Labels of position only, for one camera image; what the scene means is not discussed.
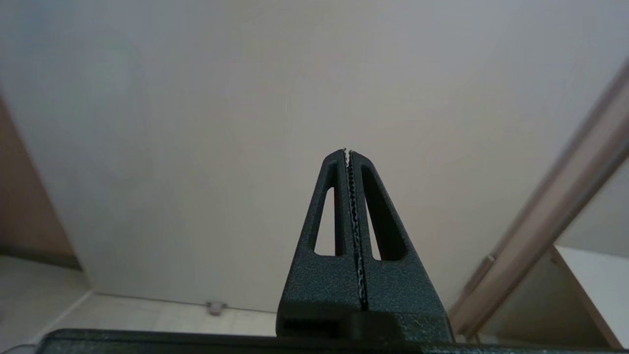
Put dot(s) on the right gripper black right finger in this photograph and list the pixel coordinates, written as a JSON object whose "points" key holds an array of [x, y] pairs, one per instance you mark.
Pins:
{"points": [[403, 290]]}

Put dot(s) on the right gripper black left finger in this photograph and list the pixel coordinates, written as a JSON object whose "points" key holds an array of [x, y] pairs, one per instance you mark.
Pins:
{"points": [[319, 290]]}

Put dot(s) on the small metal door stop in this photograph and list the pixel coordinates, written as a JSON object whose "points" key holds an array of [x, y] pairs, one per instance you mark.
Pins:
{"points": [[216, 308]]}

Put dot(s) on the cream door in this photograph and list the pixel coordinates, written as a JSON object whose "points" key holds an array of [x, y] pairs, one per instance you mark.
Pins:
{"points": [[245, 98]]}

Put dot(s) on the pale wardrobe shelf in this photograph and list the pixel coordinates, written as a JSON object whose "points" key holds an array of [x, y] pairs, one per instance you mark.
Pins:
{"points": [[604, 285]]}

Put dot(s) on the dark baseboard strip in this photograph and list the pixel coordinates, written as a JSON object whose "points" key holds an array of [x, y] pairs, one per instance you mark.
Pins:
{"points": [[39, 258]]}

